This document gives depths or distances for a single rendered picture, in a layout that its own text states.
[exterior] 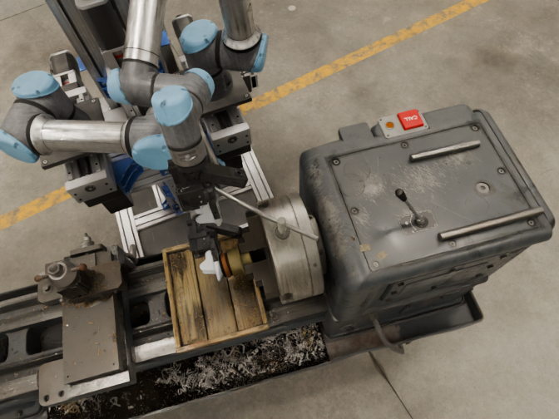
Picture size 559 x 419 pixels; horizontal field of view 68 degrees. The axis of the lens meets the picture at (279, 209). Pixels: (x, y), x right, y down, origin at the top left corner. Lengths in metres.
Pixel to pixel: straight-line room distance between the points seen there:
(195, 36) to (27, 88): 0.50
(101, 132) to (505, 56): 2.99
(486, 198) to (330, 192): 0.41
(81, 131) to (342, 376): 1.67
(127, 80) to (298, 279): 0.64
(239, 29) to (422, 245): 0.76
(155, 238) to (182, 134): 1.53
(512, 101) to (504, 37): 0.61
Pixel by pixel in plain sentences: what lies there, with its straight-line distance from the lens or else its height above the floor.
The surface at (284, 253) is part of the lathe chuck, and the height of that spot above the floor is 1.22.
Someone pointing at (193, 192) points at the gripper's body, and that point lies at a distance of 0.93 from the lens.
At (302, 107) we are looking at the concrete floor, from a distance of 2.95.
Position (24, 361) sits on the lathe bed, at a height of 0.85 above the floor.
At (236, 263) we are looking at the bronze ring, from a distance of 1.21.
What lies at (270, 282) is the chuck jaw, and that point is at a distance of 1.18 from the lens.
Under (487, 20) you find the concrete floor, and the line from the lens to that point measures 3.83.
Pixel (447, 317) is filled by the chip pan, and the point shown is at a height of 0.54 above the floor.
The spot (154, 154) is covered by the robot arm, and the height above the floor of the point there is 1.40.
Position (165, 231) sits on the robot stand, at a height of 0.21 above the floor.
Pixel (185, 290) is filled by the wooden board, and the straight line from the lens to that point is 1.47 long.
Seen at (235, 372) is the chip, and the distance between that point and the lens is 1.69.
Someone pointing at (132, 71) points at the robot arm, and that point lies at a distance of 0.97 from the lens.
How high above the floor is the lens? 2.25
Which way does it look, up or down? 63 degrees down
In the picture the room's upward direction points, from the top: 5 degrees counter-clockwise
